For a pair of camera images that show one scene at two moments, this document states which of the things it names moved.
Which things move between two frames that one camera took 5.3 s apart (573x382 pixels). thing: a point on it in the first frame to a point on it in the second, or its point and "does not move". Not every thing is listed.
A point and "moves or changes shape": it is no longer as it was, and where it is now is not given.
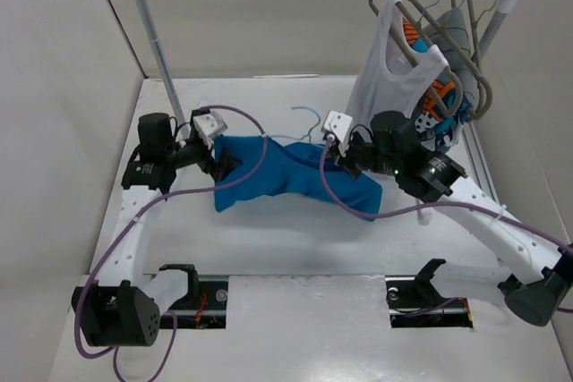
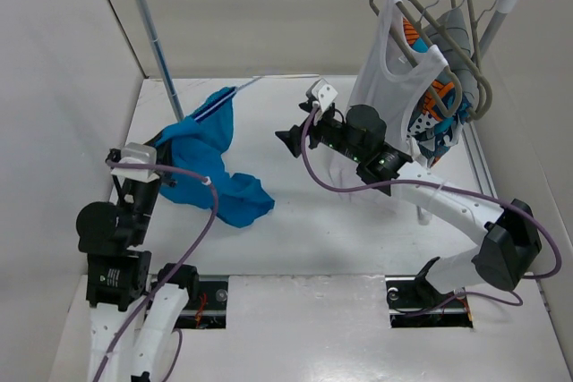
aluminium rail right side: (478, 161) does not move
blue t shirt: (267, 169) moves or changes shape
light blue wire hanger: (310, 131) moves or changes shape
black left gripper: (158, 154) to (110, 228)
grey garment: (450, 37) does not move
